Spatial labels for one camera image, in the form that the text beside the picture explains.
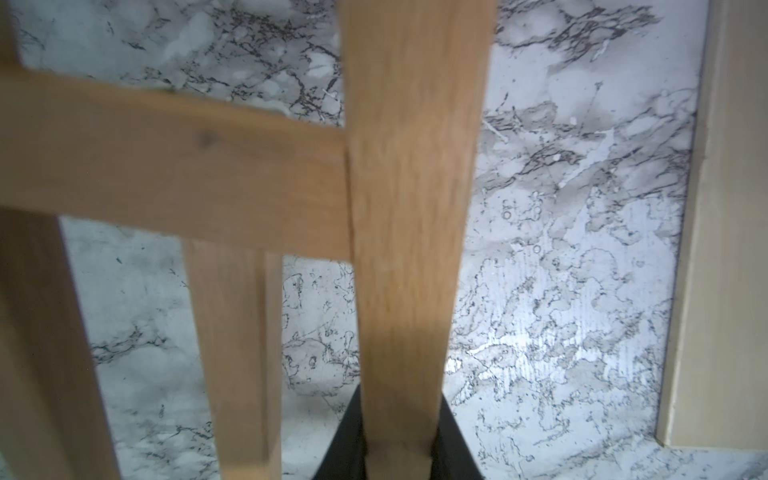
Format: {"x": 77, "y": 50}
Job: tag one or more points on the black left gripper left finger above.
{"x": 345, "y": 457}

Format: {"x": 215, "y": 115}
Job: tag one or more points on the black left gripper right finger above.
{"x": 452, "y": 459}

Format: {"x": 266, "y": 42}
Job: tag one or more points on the light wooden board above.
{"x": 714, "y": 390}

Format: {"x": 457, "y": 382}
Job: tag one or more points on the wooden easel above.
{"x": 242, "y": 187}

